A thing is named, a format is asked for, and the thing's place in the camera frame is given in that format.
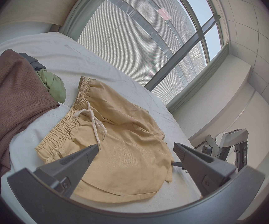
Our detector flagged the tan shorts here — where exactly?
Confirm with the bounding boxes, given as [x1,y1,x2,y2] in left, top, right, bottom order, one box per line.
[35,76,174,203]

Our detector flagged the window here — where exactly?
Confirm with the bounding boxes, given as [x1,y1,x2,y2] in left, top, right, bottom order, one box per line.
[76,0,230,108]

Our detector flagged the bed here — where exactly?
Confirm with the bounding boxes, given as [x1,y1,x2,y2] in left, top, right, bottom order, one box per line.
[0,0,204,215]

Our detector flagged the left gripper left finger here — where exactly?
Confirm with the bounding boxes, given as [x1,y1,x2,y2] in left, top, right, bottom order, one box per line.
[34,144,99,198]

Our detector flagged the brown garment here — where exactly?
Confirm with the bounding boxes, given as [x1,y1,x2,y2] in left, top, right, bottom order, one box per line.
[0,49,61,192]

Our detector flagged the dark grey garment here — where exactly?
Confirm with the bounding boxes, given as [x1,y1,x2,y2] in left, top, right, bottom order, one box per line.
[18,53,47,73]

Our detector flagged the green garment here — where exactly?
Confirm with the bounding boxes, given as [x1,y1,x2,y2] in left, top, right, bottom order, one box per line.
[37,70,66,103]

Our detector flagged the grey-green curtain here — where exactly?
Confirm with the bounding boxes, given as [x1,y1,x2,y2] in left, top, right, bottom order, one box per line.
[59,0,125,42]

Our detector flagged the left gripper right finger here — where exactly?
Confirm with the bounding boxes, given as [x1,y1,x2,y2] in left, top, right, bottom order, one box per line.
[173,142,238,198]

